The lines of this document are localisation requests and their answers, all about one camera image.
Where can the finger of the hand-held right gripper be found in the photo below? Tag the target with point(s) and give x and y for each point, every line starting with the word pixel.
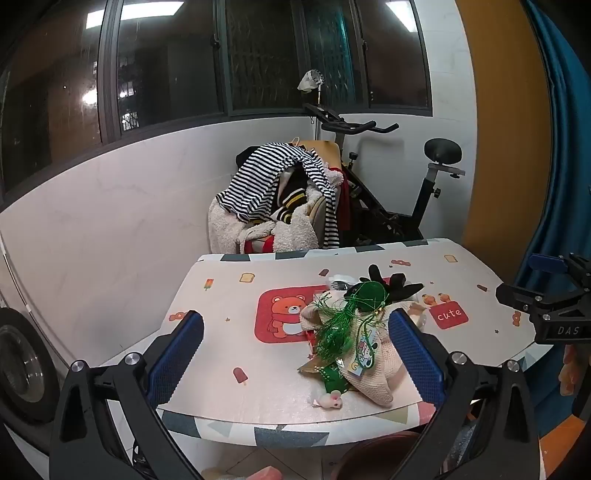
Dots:
pixel 517 295
pixel 545 263

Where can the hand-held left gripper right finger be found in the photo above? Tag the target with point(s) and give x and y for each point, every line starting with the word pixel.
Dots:
pixel 415 355

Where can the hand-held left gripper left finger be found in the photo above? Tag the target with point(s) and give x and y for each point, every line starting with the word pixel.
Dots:
pixel 178 355

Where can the beige knit cloth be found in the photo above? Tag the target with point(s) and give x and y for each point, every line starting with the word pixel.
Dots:
pixel 374 383

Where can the cartoon paper tag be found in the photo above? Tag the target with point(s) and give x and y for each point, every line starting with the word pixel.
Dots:
pixel 364 348

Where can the green tinsel tassel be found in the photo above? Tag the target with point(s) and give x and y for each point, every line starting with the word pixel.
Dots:
pixel 369 295

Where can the green snack packet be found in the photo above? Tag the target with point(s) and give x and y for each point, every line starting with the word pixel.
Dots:
pixel 334 376

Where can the gold foil wrapper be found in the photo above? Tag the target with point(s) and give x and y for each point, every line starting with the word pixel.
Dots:
pixel 314 367

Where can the clear plastic wrapper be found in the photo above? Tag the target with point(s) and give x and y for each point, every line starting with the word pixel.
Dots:
pixel 339 280

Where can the brown round bin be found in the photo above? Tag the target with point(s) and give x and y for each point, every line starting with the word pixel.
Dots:
pixel 374 457

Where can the person's right hand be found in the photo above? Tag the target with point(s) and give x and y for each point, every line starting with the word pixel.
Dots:
pixel 571 369

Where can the pink bear printed mat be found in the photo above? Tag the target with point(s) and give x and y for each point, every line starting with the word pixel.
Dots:
pixel 221 332

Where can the black dotted glove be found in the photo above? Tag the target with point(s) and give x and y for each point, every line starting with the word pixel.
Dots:
pixel 406 288

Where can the blue curtain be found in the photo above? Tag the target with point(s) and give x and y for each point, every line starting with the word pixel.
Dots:
pixel 563 138

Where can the table with cartoon cover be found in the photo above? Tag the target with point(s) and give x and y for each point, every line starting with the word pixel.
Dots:
pixel 277 436

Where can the red white cloth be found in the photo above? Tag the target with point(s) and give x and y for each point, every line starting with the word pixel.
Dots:
pixel 258 244

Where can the black exercise bike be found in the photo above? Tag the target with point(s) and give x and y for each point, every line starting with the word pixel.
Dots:
pixel 442 151

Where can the washing machine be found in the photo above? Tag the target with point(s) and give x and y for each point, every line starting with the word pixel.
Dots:
pixel 23 364

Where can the padded chair back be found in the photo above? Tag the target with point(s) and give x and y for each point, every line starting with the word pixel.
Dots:
pixel 317 219

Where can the white fluffy coat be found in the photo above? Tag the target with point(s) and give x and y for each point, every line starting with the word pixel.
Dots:
pixel 295 230

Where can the red scarf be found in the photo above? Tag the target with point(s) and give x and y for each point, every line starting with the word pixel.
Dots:
pixel 345 198

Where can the black yellow striped jumper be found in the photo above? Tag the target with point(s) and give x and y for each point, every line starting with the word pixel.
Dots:
pixel 288 198

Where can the black white striped shirt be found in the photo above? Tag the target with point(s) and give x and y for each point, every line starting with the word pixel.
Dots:
pixel 258 180

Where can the tan wooden board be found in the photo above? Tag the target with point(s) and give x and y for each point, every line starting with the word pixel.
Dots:
pixel 330 154

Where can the white plastic bag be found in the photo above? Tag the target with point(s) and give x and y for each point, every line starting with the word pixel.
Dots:
pixel 308 82

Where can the dark framed window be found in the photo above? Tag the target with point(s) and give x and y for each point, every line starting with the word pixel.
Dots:
pixel 161 60

